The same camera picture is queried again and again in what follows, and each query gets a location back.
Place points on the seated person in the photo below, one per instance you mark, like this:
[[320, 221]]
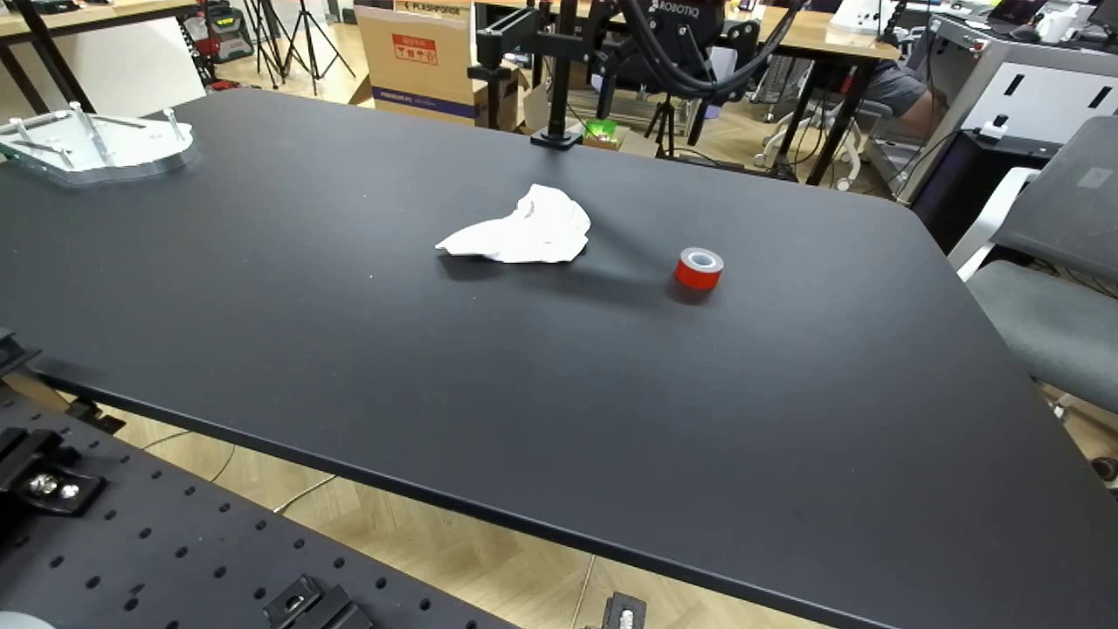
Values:
[[902, 98]]

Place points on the tall black tripod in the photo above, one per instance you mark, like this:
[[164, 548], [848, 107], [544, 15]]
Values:
[[302, 37]]

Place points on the small black tripod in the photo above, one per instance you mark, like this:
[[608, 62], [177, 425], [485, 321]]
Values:
[[664, 123]]

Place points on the grey office chair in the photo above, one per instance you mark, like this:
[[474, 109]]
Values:
[[1050, 268]]

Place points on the small metal bracket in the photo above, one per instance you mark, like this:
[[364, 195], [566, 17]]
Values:
[[628, 611]]

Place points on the long wooden desk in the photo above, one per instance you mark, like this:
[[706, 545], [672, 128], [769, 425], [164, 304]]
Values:
[[839, 41]]

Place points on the white cloth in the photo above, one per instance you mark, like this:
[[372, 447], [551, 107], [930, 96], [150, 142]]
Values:
[[525, 232]]

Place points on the black square clamp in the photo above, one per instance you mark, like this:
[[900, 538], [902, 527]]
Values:
[[315, 605]]

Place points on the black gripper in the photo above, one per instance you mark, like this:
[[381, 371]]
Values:
[[633, 15]]

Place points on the black perforated breadboard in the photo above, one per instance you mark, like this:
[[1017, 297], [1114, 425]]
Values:
[[142, 545]]

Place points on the white panel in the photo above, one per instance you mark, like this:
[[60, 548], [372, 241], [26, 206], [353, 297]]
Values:
[[128, 72]]

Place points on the wooden desk with black leg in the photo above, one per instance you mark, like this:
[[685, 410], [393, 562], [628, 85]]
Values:
[[70, 15]]

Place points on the green packet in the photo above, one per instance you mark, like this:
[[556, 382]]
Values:
[[601, 131]]

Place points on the red tape roll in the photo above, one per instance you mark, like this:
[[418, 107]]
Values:
[[698, 270]]

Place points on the black clamp with screws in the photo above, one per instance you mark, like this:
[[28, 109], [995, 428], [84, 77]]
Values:
[[46, 484]]

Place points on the large cardboard box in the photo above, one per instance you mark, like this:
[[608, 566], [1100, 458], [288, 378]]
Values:
[[415, 53]]

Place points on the white cabinet with slots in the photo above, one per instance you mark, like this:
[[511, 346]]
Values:
[[1037, 98]]

